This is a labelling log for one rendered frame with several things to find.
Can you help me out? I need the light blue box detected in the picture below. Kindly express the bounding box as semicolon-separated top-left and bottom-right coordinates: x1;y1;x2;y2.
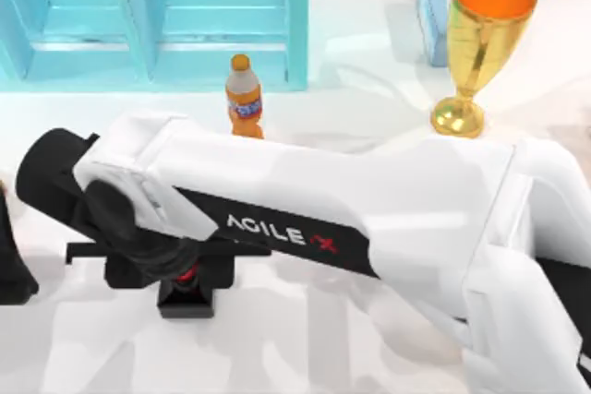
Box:
415;0;459;67

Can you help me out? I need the light blue rack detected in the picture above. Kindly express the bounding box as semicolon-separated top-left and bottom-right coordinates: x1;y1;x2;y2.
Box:
0;0;309;93

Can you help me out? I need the orange bottle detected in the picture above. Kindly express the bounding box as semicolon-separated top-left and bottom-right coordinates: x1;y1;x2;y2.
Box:
224;54;266;140

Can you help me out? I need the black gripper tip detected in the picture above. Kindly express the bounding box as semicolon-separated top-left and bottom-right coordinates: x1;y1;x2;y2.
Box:
0;189;41;307

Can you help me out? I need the gold trophy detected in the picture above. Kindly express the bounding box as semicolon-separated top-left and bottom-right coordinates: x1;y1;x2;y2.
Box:
430;0;539;139

